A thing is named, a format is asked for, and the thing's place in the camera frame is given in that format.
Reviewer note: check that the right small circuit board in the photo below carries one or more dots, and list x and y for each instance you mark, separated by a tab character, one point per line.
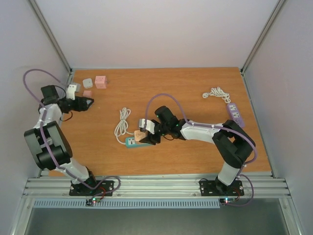
227	200

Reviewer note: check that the wooden cube plug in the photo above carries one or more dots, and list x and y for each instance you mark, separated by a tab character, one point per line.
139	135

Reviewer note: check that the blue slotted cable duct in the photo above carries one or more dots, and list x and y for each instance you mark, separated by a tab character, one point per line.
128	204

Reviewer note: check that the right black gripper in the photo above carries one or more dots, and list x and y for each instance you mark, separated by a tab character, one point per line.
152	140

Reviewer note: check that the aluminium front rail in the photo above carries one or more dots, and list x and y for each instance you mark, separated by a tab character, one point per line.
163	187

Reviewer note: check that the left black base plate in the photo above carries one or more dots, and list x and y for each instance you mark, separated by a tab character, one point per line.
105	188

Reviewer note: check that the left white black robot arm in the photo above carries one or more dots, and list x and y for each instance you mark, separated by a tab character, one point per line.
49	146

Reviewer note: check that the teal power strip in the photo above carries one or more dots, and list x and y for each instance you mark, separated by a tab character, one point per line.
131	143

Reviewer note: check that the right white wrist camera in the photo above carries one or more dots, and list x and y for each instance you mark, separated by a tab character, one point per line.
146	125

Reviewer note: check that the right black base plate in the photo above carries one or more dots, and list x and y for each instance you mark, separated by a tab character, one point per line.
207	188

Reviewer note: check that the large pink cube plug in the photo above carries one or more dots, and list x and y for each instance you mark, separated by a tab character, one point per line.
101	82

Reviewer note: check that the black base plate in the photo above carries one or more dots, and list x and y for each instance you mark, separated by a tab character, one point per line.
105	188
207	188

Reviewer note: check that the white plug adapter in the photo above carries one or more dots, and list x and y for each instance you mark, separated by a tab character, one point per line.
87	83

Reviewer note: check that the left small circuit board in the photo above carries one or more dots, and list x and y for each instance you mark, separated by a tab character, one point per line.
93	201

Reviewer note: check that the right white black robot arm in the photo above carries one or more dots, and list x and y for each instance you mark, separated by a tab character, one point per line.
232	142

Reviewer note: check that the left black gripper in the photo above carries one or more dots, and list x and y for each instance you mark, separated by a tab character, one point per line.
84	107

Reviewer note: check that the small pink plug adapter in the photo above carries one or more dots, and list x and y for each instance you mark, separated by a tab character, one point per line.
87	94

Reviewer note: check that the small circuit board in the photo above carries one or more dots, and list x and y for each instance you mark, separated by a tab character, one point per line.
93	201
227	200

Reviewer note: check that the purple power strip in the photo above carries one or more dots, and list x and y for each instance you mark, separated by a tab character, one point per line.
235	115

